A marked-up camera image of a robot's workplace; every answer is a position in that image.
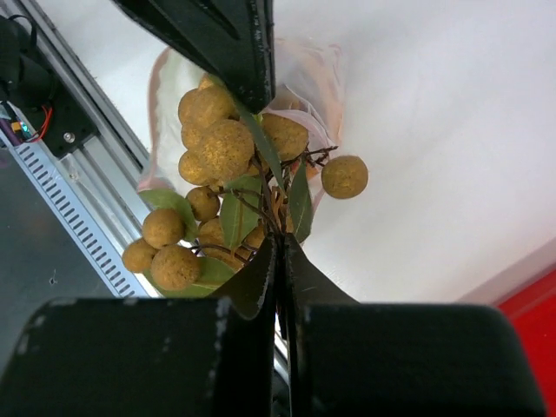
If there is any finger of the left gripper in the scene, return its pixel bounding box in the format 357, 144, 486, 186
115, 0, 275, 113

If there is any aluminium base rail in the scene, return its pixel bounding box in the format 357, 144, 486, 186
1, 1, 148, 249

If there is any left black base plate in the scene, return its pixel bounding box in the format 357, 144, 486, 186
10, 55, 98, 158

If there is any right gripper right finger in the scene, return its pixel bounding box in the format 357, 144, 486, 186
281, 235, 547, 416

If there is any longan fruit bunch toy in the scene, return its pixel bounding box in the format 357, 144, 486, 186
122, 76, 368, 297

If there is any clear zip top bag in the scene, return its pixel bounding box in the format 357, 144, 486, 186
137, 37, 347, 209

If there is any red plastic bin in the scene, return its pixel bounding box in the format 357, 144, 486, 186
499, 271, 556, 417

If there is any white slotted cable duct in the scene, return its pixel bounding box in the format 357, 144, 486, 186
1, 134, 156, 298

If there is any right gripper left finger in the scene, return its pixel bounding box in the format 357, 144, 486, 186
1, 237, 276, 416

